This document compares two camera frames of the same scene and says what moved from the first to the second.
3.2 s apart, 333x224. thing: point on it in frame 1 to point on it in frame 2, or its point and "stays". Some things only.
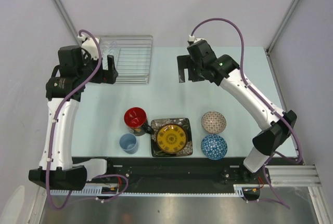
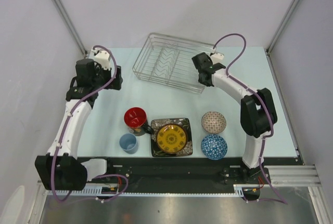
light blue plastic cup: x=129 y=143 stays
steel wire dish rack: x=132 y=54 to x=168 y=61
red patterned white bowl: x=214 y=122 stays
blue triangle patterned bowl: x=214 y=147 stays
